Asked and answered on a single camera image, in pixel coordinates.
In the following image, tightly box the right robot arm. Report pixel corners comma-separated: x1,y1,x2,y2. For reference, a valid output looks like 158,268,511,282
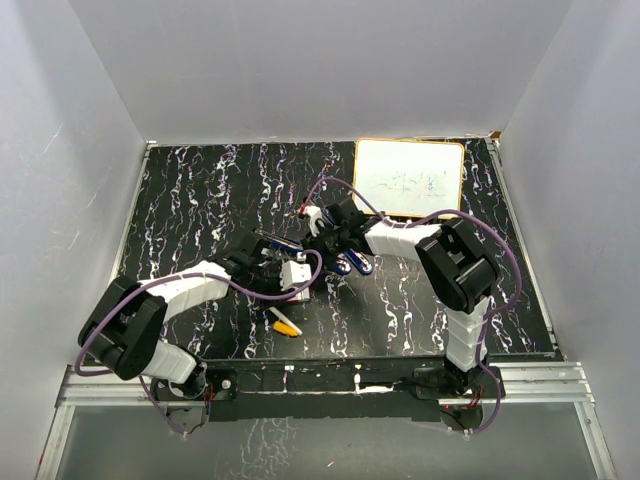
300,198,500,397

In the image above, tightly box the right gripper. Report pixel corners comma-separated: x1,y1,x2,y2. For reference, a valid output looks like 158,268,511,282
301,226,350,276

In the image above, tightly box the white marker pen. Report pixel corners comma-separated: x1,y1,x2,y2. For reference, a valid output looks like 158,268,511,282
268,307,303,337

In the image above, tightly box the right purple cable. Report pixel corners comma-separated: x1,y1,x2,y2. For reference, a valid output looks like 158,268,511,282
304,177,525,436

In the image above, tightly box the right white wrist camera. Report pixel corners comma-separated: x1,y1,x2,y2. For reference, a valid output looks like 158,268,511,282
299,205,325,237

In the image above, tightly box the small whiteboard orange frame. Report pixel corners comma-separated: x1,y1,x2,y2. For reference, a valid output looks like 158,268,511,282
352,138,465,218

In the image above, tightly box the red white staple box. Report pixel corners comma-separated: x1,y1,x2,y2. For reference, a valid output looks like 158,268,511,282
286,287,311,304

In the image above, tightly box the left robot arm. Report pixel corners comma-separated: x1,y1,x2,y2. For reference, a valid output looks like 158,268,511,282
75,233,286,399

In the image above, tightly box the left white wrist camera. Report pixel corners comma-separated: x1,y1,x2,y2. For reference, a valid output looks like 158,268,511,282
280,253,312,292

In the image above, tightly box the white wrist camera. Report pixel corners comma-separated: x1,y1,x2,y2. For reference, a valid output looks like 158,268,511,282
299,205,325,237
280,253,312,292

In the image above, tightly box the purple cable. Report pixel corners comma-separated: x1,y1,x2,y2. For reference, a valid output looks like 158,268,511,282
304,177,525,436
73,248,324,439

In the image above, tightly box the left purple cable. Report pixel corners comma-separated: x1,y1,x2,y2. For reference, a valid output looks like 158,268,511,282
73,248,324,439

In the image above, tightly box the yellow marker cap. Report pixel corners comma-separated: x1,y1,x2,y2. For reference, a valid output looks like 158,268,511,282
272,321,299,338

